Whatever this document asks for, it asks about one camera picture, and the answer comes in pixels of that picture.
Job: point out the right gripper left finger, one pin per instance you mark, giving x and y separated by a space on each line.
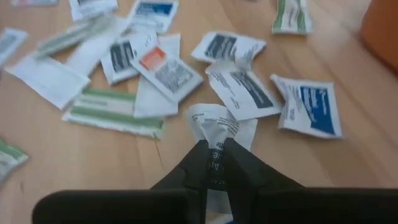
192 171

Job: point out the orange plastic bin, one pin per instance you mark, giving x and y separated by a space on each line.
382 31

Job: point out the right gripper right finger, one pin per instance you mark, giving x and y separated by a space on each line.
245 171

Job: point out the green striped white packet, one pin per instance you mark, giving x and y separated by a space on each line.
292 17
112 113
68 39
9 158

